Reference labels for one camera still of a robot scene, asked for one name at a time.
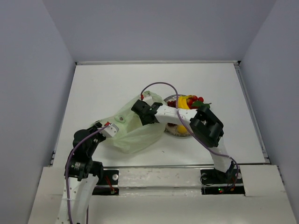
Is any light green plastic bag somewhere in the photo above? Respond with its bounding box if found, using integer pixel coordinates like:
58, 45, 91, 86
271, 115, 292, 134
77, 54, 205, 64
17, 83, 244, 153
99, 96, 166, 154

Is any yellow fake banana bunch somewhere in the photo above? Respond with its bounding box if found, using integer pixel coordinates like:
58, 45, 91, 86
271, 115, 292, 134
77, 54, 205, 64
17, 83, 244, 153
178, 95, 193, 109

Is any orange fake round fruit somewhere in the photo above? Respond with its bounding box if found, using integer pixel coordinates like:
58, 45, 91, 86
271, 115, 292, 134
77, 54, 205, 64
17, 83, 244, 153
177, 125, 188, 134

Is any red fake cherry bunch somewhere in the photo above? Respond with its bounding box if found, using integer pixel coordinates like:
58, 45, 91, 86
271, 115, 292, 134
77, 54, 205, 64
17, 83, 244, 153
186, 95, 211, 109

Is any red fake grape bunch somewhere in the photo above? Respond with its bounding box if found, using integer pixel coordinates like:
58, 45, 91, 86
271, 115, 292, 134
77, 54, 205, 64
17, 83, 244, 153
167, 100, 177, 108

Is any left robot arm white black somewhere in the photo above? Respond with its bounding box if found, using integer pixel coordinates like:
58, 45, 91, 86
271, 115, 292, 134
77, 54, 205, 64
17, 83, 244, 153
56, 122, 106, 224

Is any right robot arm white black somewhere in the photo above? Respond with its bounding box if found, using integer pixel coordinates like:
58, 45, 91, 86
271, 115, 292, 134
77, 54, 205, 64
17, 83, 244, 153
131, 100, 234, 183

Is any speckled grey round plate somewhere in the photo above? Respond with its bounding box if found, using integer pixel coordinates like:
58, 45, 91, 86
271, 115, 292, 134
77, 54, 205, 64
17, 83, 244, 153
164, 95, 193, 137

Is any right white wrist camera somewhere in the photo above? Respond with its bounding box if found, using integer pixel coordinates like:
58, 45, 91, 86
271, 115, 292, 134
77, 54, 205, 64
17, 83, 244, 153
141, 91, 154, 105

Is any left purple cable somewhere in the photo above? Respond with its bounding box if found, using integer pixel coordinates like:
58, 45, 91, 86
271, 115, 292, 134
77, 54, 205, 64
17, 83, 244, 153
64, 123, 108, 224

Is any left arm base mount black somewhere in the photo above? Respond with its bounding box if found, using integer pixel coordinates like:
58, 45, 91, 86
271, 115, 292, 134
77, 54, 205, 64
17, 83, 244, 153
93, 169, 119, 196

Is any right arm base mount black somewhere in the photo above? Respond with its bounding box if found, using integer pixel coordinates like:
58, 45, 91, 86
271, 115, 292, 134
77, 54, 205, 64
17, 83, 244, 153
200, 169, 245, 195

